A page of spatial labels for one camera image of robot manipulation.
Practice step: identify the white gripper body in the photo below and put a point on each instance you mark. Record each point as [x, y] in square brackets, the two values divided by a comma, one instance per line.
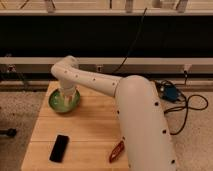
[67, 94]

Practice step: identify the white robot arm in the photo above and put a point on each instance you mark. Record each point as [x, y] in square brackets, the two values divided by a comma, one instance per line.
[147, 140]

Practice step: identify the green ceramic bowl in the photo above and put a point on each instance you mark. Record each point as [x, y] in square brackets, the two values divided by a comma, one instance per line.
[63, 104]

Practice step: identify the wooden table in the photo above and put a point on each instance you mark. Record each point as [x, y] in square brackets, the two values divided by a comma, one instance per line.
[93, 130]

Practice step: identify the black rectangular block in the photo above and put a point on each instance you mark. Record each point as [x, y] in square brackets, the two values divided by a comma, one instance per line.
[59, 148]

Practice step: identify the red snack packet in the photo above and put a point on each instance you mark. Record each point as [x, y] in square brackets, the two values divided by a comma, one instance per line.
[116, 152]

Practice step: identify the blue power box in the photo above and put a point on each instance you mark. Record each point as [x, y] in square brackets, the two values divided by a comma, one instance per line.
[170, 93]

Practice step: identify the lower metal rail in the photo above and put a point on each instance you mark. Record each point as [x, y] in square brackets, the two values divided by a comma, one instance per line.
[132, 65]

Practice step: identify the metal rail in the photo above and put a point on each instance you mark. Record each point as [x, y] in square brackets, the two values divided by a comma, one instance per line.
[149, 12]
[132, 65]

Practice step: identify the upper metal rail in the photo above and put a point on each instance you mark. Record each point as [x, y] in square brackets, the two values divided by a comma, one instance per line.
[149, 12]

